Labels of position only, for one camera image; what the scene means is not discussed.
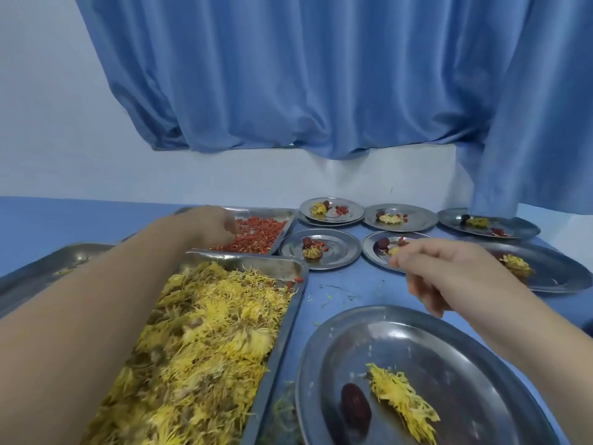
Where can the person's left hand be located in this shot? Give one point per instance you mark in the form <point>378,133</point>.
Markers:
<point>208,227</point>

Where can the pile of yellow chrysanthemums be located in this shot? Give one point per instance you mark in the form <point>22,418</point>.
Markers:
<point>208,347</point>

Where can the person's left forearm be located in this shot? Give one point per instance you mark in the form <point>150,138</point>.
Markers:
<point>69,338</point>

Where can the person's right hand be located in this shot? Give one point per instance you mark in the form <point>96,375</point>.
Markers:
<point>463,278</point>

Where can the blue tablecloth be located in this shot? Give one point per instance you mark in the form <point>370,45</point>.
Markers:
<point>55,217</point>

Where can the wide blue curtain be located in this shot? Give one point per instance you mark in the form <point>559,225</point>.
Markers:
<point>301,64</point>

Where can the rectangular steel tray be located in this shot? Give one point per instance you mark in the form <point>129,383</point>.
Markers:
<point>278,213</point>
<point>278,268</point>
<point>37,268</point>

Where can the person's right forearm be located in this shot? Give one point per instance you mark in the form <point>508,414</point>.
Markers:
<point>551,356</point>

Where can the narrow blue curtain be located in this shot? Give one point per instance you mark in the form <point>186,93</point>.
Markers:
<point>542,111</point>

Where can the round steel plate red label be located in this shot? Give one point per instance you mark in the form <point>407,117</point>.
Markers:
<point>354,208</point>

